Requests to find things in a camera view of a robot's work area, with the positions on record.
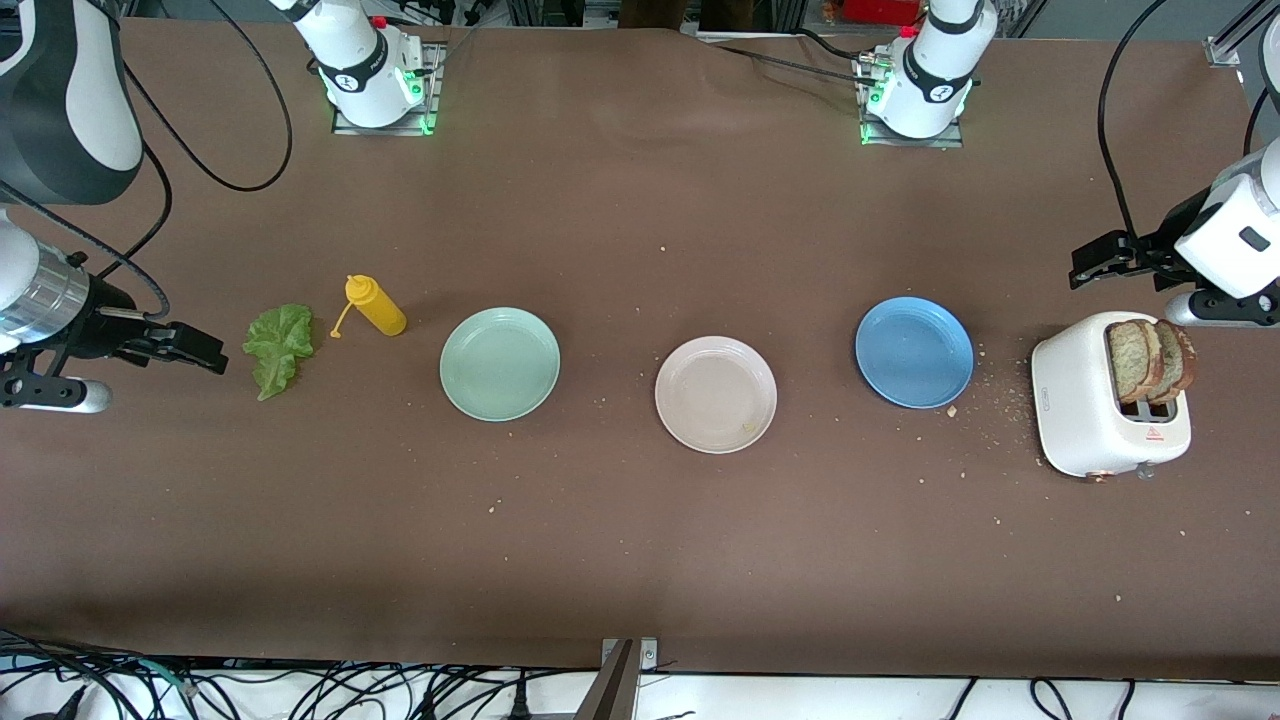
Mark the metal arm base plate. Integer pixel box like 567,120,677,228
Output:
332,40,442,136
858,50,966,149

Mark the blue plate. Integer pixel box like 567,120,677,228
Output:
855,296,975,410

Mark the yellow mustard squeeze bottle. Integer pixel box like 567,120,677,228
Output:
330,275,408,339

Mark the green lettuce leaf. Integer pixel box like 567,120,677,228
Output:
243,304,315,402

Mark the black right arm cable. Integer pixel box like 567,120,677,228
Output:
0,0,294,321

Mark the brown table cover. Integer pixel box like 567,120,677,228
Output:
0,18,1280,683

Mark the aluminium frame profile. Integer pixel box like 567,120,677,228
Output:
1205,0,1280,69

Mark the teal cable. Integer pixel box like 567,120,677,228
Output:
125,655,191,693

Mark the beige plate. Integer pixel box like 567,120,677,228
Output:
655,336,778,455

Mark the mint green plate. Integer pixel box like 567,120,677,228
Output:
440,307,562,423

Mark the red box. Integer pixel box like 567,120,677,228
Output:
843,0,926,25

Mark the black base power cable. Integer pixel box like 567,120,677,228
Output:
715,44,869,85

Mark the white toaster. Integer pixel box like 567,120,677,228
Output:
1032,311,1193,483

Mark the brown toast bread slice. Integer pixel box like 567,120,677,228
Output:
1106,320,1166,404
1150,318,1198,404

